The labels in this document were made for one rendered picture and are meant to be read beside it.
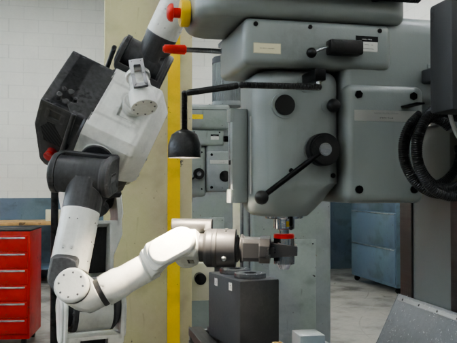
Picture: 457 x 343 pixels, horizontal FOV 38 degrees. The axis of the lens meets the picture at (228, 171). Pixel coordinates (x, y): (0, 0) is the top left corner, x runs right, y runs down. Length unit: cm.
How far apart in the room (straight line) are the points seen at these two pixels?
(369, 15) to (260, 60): 26
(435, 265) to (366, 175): 33
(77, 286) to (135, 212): 170
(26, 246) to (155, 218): 286
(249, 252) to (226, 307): 44
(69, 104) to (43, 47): 897
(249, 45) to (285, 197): 33
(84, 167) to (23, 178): 888
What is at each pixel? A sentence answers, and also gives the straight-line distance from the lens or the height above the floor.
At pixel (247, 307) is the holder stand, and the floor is 105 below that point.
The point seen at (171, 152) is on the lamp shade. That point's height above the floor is 145.
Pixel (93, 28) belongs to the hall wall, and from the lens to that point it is 1073.
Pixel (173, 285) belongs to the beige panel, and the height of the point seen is 90.
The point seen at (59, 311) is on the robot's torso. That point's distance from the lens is 205.
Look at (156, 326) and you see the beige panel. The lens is 326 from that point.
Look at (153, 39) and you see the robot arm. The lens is 187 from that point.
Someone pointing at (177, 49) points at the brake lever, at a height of 170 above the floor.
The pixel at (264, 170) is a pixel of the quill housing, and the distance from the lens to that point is 142.
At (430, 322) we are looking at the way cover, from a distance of 166.
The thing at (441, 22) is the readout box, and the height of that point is 168.
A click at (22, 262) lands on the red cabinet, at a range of 595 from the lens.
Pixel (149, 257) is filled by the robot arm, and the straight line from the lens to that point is 150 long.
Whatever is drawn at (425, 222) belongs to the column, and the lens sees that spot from 170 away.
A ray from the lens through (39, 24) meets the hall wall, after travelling 1075.
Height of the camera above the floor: 138
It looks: 1 degrees up
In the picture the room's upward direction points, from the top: straight up
